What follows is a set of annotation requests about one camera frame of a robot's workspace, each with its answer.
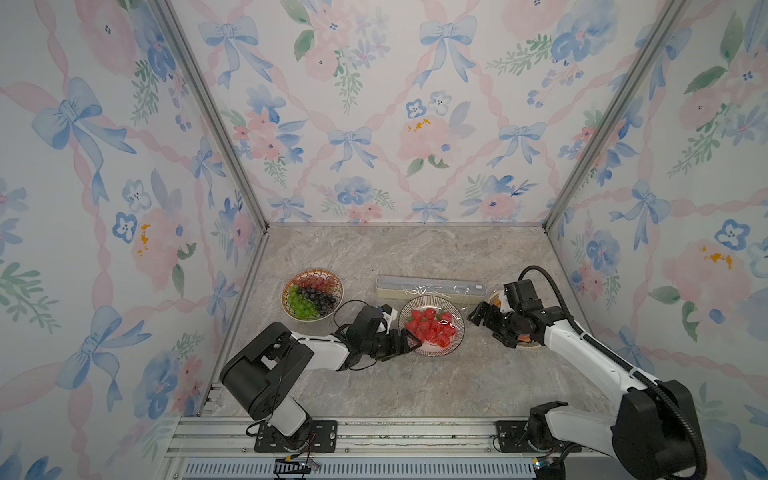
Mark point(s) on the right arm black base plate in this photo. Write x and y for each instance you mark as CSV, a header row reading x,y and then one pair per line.
x,y
512,436

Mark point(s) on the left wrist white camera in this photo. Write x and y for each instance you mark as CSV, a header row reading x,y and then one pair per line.
x,y
390,318

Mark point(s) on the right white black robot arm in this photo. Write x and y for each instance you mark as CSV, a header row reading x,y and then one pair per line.
x,y
655,433

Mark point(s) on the plate of red strawberries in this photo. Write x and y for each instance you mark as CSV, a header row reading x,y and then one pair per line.
x,y
437,322

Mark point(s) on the plate of grapes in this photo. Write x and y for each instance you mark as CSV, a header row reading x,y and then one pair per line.
x,y
312,295

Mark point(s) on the yellow plate with food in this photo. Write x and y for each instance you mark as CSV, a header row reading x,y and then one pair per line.
x,y
511,327

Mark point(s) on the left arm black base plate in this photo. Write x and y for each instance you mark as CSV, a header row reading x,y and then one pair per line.
x,y
315,436

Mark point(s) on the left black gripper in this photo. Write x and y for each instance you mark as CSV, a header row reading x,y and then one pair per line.
x,y
401,347

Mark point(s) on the cream plastic wrap dispenser box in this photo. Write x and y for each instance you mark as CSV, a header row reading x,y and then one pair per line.
x,y
407,288

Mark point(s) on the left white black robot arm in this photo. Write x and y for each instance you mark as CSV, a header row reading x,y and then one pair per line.
x,y
261,376

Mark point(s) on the aluminium front rail frame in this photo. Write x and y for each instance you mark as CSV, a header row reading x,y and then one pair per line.
x,y
366,448

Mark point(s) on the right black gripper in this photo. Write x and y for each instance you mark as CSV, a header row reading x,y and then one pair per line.
x,y
492,311

